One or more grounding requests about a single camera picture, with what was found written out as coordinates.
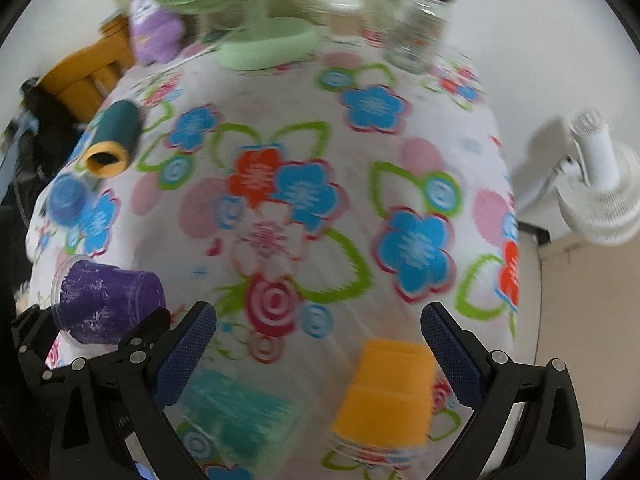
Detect purple felt cup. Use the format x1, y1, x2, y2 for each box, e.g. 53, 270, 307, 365
51, 256, 166, 346

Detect teal felt cup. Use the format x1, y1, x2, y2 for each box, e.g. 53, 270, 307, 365
180, 370, 304, 467

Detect blue felt cup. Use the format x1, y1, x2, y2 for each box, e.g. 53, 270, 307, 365
47, 171, 100, 228

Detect orange felt cup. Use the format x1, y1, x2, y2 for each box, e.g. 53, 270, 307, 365
326, 339, 437, 468

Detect dark teal yellow-rim cup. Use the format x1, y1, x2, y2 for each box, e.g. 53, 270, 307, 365
82, 100, 142, 179

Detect dark clothes pile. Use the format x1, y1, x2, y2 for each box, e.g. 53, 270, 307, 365
1, 78, 80, 312

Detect floral tablecloth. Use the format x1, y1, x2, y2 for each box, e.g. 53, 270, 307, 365
27, 40, 518, 479

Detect white floor fan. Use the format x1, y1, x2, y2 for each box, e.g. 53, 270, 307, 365
556, 108, 639, 246

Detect wooden chair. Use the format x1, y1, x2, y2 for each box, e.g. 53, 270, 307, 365
38, 12, 136, 124

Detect purple plush toy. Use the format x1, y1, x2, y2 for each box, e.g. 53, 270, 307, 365
129, 0, 186, 66

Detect cotton swab container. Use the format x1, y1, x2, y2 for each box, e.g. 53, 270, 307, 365
326, 0, 364, 38

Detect white fan power cable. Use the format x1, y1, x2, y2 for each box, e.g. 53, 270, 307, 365
174, 39, 237, 64

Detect glass jar with handle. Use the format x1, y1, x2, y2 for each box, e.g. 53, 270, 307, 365
381, 0, 456, 74

